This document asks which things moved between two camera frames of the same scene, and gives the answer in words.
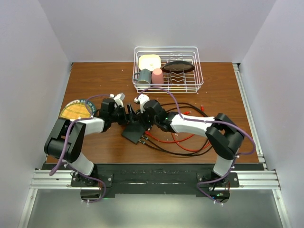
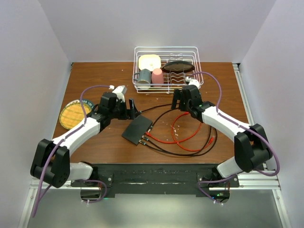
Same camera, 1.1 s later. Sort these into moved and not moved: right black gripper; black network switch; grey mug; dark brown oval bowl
Moved: right black gripper
Not moved: black network switch; grey mug; dark brown oval bowl
